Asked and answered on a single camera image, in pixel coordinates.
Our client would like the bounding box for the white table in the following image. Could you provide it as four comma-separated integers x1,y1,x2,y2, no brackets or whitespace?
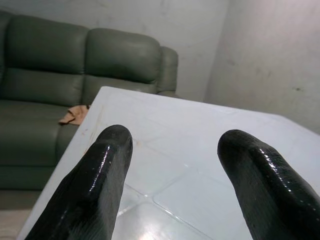
16,85,320,240

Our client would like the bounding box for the tan cloth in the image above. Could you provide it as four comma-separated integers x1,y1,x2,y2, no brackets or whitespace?
58,104,90,126

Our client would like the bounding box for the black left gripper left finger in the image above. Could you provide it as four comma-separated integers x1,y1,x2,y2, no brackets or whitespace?
24,124,134,240

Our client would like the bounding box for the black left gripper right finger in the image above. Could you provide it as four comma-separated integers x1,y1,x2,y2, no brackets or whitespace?
216,129,320,240

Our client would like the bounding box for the green leather sofa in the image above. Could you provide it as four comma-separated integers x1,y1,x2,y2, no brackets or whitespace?
0,9,180,192

